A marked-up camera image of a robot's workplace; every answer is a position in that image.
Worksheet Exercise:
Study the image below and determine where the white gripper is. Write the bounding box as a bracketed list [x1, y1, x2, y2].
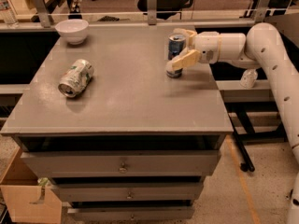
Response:
[171, 28, 220, 71]

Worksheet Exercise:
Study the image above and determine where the blue silver redbull can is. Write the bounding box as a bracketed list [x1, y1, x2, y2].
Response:
[166, 33, 186, 78]

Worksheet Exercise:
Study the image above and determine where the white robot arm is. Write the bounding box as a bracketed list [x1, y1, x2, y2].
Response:
[166, 22, 299, 161]

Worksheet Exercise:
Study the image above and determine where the green white soda can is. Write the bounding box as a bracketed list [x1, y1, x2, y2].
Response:
[58, 59, 94, 98]

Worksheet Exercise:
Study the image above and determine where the grey side bench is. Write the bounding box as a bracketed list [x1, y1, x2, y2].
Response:
[217, 80, 274, 103]

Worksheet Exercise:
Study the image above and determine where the grey drawer cabinet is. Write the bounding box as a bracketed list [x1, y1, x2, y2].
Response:
[2, 27, 232, 208]

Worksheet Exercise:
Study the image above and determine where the white ceramic bowl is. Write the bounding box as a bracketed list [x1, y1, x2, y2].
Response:
[55, 19, 89, 45]

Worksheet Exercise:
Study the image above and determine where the black metal pole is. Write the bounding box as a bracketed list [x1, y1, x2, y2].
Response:
[230, 118, 255, 172]

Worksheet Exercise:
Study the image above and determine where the grey top drawer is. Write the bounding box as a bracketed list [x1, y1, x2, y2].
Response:
[21, 150, 220, 178]

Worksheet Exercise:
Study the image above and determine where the grey drawer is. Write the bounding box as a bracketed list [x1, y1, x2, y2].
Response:
[21, 150, 220, 178]
[67, 206, 194, 221]
[51, 182, 204, 203]

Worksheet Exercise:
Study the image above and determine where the grey metal railing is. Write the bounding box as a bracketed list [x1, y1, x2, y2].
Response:
[1, 0, 299, 30]

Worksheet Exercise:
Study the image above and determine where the grey middle drawer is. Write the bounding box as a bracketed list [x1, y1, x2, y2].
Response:
[51, 182, 204, 203]

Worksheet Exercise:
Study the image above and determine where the clear plastic water bottle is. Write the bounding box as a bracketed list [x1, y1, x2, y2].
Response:
[0, 0, 19, 28]

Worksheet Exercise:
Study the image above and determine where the grey bottom drawer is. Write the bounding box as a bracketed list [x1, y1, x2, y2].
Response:
[67, 206, 194, 221]

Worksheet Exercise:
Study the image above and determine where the cardboard box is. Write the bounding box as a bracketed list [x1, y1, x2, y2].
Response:
[0, 147, 63, 224]

